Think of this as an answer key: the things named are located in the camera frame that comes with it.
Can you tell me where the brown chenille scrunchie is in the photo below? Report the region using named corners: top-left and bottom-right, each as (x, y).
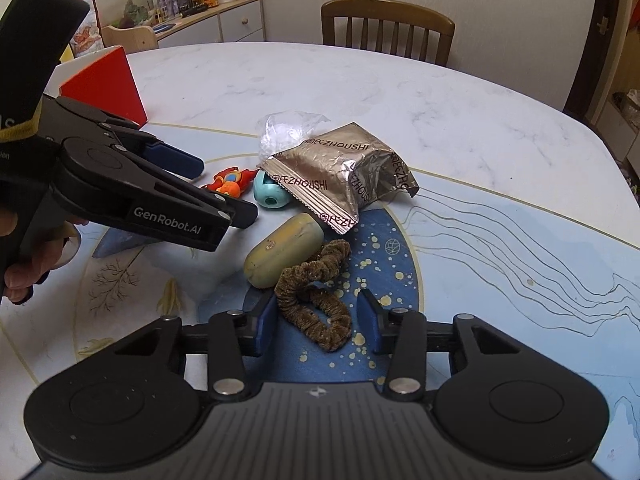
top-left (274, 238), bottom-right (352, 352)

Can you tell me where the red printed snack bag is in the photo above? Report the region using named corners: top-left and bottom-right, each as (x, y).
top-left (70, 0), bottom-right (104, 58)

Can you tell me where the wooden side cabinet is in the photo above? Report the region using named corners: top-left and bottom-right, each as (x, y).
top-left (101, 0), bottom-right (268, 53)

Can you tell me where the teal round sharpener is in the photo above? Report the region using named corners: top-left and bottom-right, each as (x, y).
top-left (253, 170), bottom-right (292, 209)

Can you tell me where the yellow tissue box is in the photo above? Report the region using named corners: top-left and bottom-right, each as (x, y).
top-left (60, 44), bottom-right (75, 63)

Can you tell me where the brown wooden chair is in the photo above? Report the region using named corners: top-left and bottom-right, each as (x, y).
top-left (321, 0), bottom-right (456, 66)

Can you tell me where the person left hand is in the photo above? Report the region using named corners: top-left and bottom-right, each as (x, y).
top-left (2, 217), bottom-right (89, 306)

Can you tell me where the orange red fish toy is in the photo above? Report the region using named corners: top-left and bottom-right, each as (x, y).
top-left (202, 166), bottom-right (258, 198)

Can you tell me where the olive green capsule case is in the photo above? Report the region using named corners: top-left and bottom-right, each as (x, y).
top-left (243, 214), bottom-right (324, 289)

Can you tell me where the bag of white pellets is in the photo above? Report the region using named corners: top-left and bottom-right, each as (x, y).
top-left (258, 110), bottom-right (332, 162)

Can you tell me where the red white cardboard box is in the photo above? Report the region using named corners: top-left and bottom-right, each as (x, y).
top-left (44, 46), bottom-right (148, 126)

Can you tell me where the silver foil snack bag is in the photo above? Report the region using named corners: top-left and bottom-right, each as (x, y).
top-left (259, 122), bottom-right (420, 234)

